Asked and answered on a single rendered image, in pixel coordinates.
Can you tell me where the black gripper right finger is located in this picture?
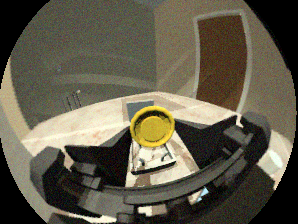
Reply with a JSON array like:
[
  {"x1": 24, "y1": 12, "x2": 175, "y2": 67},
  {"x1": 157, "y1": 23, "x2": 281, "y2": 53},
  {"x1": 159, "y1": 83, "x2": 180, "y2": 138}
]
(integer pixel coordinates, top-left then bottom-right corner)
[{"x1": 174, "y1": 115, "x2": 238, "y2": 171}]

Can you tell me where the yellow round plate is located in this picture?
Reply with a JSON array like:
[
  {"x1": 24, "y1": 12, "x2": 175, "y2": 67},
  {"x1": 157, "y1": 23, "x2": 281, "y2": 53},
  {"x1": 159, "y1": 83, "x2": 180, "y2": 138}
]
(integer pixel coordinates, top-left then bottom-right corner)
[{"x1": 129, "y1": 107, "x2": 176, "y2": 148}]

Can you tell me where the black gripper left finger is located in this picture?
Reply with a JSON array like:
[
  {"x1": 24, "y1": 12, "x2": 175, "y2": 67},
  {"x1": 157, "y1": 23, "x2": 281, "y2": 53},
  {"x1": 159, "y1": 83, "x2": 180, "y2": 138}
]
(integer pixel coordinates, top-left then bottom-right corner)
[{"x1": 64, "y1": 127, "x2": 133, "y2": 188}]

